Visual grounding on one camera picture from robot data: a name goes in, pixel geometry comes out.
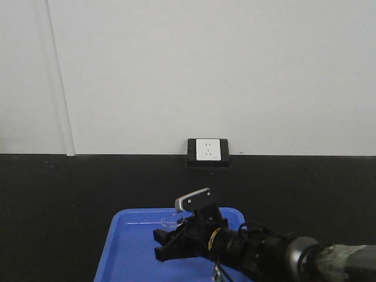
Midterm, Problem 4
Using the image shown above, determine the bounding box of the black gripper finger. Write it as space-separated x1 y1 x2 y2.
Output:
153 229 184 243
155 246 191 261

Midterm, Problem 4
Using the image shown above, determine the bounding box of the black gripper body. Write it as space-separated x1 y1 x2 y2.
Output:
180 204 229 258

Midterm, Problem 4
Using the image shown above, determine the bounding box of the small clear glass beaker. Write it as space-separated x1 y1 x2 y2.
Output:
161 213 185 229

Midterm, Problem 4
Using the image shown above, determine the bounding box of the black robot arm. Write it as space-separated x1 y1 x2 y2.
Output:
153 204 375 281

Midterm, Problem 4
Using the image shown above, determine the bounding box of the blue plastic tray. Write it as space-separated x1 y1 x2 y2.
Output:
94 207 246 282

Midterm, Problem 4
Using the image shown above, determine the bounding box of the black socket mounting box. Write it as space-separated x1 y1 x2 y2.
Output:
187 139 230 168

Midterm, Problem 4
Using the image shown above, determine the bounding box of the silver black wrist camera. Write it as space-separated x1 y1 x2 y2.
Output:
174 187 213 213

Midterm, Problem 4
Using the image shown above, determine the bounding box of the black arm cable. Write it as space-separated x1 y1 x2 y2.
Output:
237 220 294 240

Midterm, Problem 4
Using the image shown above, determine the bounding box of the white wall power socket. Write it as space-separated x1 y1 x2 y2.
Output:
196 139 221 161

